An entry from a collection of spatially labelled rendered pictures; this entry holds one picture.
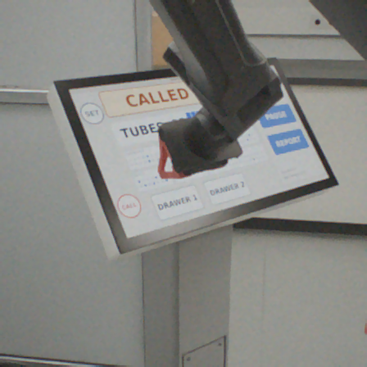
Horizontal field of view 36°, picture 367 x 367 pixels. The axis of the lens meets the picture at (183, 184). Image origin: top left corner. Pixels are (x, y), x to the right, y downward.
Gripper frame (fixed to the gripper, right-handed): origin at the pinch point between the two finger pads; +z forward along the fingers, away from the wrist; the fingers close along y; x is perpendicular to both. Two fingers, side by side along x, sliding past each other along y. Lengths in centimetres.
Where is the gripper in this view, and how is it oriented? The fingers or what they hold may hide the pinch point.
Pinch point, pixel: (172, 169)
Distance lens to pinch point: 77.2
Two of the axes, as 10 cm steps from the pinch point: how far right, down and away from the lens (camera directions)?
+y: -8.0, 2.2, -5.6
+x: 4.0, 8.9, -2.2
